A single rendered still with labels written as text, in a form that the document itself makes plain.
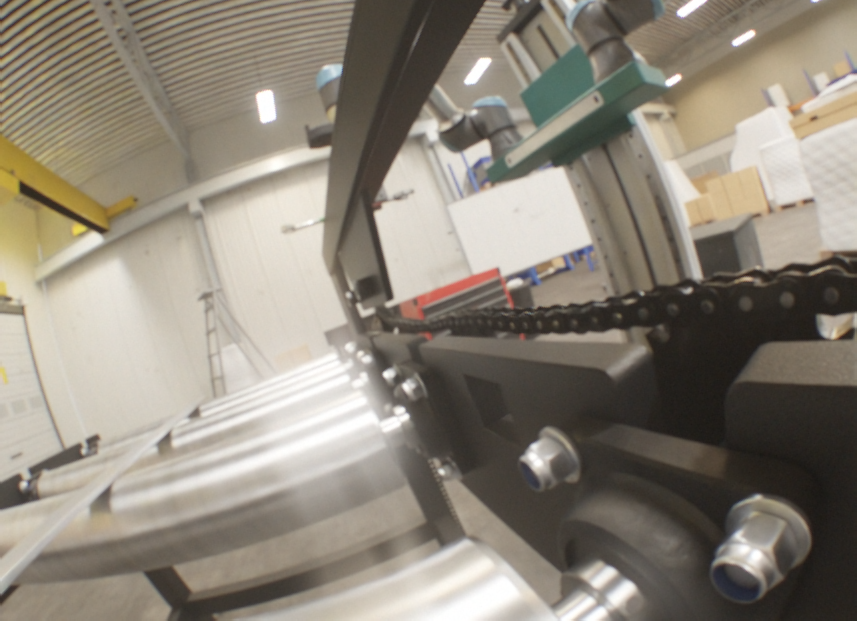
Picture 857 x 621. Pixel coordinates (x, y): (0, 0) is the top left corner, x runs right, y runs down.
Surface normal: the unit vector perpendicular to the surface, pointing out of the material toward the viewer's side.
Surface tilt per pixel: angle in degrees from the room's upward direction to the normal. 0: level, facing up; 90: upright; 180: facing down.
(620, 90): 90
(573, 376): 90
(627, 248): 90
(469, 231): 90
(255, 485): 70
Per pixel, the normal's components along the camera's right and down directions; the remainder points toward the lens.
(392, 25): -0.88, 0.35
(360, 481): 0.38, 0.15
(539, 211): -0.10, 0.07
